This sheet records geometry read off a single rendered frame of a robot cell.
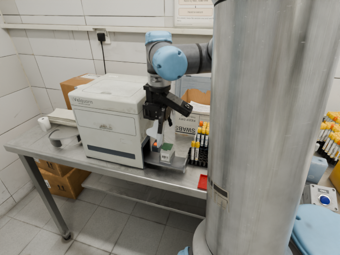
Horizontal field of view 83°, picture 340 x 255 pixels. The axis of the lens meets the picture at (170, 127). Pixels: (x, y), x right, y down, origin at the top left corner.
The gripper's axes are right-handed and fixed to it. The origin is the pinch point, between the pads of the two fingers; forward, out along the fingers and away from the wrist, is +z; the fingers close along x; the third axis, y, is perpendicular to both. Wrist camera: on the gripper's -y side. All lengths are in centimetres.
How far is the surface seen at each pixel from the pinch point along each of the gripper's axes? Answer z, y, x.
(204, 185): 14.8, -16.5, 6.0
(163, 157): 8.2, 0.4, 2.6
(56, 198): 103, 110, -21
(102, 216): 103, 61, -17
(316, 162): 5, -53, -7
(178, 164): 11.1, -5.5, 1.7
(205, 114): 1.6, -11.2, -24.6
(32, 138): 15, 71, 1
